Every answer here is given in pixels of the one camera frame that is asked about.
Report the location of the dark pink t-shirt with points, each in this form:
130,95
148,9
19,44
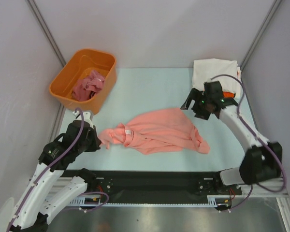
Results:
86,88

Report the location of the light pink t-shirt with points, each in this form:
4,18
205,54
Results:
166,130

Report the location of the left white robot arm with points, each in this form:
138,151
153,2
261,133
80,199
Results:
35,211

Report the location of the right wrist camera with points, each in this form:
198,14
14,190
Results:
213,90

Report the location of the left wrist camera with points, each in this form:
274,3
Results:
74,127

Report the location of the orange plastic basket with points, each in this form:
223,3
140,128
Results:
77,68

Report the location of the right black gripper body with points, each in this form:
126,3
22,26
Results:
201,108

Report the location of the white slotted cable duct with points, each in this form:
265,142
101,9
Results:
210,201

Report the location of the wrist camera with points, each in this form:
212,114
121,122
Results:
213,90
74,127

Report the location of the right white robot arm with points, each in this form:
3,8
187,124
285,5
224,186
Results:
262,159

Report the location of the aluminium frame rail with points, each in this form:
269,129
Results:
263,191

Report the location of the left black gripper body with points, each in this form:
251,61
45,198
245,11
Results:
91,143

